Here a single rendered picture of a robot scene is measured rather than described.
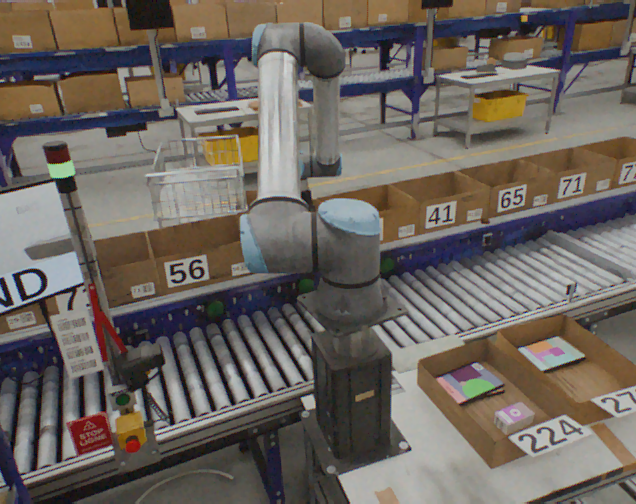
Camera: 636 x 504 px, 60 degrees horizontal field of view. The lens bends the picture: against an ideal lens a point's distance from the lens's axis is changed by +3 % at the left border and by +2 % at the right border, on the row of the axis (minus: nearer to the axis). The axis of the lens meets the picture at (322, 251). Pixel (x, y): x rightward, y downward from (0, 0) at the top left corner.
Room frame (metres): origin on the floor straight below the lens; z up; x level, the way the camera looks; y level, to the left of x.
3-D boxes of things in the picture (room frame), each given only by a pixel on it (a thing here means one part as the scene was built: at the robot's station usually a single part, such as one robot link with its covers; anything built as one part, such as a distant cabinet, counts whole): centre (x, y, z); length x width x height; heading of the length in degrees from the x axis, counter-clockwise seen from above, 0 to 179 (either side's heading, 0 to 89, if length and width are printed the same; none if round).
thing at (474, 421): (1.28, -0.49, 0.80); 0.38 x 0.28 x 0.10; 22
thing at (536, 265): (2.15, -1.01, 0.72); 0.52 x 0.05 x 0.05; 22
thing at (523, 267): (2.13, -0.95, 0.72); 0.52 x 0.05 x 0.05; 22
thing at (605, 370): (1.41, -0.79, 0.80); 0.38 x 0.28 x 0.10; 18
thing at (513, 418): (1.20, -0.55, 0.78); 0.10 x 0.06 x 0.05; 115
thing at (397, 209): (2.32, -0.21, 0.96); 0.39 x 0.29 x 0.17; 112
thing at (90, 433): (1.16, 0.64, 0.85); 0.16 x 0.01 x 0.13; 112
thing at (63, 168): (1.22, 0.59, 1.62); 0.05 x 0.05 x 0.06
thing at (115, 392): (1.18, 0.58, 0.95); 0.07 x 0.03 x 0.07; 112
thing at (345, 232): (1.20, -0.06, 1.40); 0.17 x 0.15 x 0.18; 90
